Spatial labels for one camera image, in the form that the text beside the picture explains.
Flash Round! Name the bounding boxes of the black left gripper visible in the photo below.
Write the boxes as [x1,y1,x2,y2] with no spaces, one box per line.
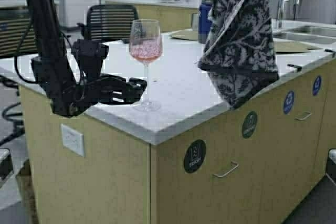
[71,39,148,109]

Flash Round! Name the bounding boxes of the wine glass with pink liquid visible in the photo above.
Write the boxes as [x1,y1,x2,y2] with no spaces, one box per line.
[129,19,163,112]

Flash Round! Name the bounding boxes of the black white patterned cloth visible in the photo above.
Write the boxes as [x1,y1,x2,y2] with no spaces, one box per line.
[197,0,279,109]

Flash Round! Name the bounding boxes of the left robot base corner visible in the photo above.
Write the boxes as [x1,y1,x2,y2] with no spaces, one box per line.
[1,148,14,185]

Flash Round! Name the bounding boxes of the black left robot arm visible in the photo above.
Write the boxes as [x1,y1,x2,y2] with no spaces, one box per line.
[26,0,148,118]

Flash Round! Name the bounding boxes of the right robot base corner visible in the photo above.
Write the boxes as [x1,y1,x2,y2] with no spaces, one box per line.
[326,149,335,183]

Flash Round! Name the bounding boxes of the black mesh office chair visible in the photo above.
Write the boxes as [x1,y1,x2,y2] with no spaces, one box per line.
[77,4,139,42]

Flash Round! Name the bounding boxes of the black round trash sticker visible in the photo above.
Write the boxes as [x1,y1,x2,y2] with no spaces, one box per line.
[183,139,206,174]

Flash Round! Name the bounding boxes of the blue water bottle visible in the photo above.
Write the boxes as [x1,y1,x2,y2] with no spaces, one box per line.
[198,0,213,44]

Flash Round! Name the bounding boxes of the green round compost sticker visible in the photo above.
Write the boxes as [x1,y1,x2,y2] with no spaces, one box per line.
[241,111,258,138]

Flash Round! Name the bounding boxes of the wood kitchen island cabinet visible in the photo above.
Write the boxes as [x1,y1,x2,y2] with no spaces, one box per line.
[20,61,335,223]

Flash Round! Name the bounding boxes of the brown paper sheet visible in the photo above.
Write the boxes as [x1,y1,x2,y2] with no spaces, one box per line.
[274,41,321,54]

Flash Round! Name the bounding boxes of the blue round recycling sticker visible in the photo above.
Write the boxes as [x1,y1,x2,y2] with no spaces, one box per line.
[282,90,295,114]

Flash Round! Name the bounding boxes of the island stainless steel sink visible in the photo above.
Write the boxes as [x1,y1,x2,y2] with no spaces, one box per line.
[274,26,335,45]

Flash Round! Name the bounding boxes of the white wall outlet plate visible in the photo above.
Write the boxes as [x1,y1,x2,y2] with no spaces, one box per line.
[60,124,85,157]

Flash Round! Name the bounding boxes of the metal trash drawer handle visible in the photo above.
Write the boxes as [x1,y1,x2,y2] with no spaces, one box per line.
[212,161,240,178]

